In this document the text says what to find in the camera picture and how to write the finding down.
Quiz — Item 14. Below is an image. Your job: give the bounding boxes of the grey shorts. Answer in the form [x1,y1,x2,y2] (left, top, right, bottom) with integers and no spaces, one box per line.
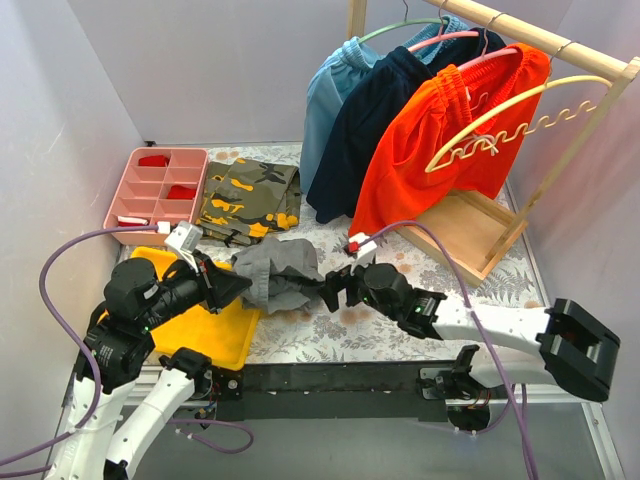
[231,238,324,314]

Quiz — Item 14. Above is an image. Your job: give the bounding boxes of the cream yellow hanger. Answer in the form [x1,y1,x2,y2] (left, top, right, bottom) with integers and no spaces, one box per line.
[425,75,612,174]

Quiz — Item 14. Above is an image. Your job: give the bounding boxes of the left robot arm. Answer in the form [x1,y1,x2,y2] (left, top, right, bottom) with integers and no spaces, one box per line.
[46,251,252,479]

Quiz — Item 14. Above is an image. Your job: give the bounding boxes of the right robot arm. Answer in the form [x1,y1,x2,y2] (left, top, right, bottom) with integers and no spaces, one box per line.
[320,263,621,403]

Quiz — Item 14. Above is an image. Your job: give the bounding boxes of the camouflage shorts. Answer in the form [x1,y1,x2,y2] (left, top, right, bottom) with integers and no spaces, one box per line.
[196,158,301,246]

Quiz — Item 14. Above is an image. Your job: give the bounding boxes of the navy blue shorts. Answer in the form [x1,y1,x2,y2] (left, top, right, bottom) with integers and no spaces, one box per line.
[300,18,505,224]

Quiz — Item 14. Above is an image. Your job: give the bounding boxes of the orange shorts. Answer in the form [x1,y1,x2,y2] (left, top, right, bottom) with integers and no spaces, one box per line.
[349,43,550,235]

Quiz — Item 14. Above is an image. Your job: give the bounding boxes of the light blue shorts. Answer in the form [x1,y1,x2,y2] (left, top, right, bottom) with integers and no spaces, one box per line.
[299,24,453,201]

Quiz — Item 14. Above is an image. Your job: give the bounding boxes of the pink hanger on navy shorts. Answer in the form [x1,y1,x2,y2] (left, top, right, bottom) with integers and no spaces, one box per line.
[408,16,479,53]

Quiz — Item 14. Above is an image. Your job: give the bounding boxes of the pink hanger on orange shorts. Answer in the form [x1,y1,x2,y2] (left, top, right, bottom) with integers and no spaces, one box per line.
[458,12,519,72]

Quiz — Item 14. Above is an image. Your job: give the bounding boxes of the green hanger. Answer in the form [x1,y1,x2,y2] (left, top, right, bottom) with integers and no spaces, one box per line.
[358,0,447,44]

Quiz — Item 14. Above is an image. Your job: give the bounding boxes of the yellow plastic tray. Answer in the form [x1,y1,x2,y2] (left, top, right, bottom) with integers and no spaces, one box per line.
[97,245,262,371]

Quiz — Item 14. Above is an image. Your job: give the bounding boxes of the red sock middle compartment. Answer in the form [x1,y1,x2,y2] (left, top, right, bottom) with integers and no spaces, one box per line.
[166,185,197,200]

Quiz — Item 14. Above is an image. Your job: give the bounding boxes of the red sock compartment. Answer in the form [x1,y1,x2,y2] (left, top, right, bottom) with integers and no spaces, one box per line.
[166,185,197,200]
[138,155,169,168]

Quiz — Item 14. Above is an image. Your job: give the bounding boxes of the red white striped sock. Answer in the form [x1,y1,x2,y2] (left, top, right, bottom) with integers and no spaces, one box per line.
[116,215,149,227]

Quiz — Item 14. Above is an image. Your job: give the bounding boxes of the pink divided organizer box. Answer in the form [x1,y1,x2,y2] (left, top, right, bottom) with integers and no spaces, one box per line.
[103,147,209,229]

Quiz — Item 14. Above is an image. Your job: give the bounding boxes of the wooden clothes rack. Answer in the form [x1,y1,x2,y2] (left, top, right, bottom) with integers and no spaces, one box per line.
[347,0,640,289]

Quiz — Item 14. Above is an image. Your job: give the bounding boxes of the red sock back compartment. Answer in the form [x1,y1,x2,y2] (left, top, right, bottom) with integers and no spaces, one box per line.
[138,155,169,168]

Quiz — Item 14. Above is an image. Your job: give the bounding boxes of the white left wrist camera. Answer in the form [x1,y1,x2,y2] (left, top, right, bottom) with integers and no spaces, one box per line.
[164,221,203,264]

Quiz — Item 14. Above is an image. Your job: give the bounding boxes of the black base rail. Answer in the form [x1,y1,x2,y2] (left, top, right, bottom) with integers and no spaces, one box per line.
[186,361,491,432]

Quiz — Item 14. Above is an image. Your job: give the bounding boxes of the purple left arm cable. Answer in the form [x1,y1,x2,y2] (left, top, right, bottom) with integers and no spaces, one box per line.
[0,222,254,476]

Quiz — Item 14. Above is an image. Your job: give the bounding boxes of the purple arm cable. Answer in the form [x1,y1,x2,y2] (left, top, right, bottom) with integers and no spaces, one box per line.
[0,222,254,476]
[372,220,541,480]

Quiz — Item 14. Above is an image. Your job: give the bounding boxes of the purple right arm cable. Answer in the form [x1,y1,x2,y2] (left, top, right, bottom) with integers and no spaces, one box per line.
[372,220,541,480]

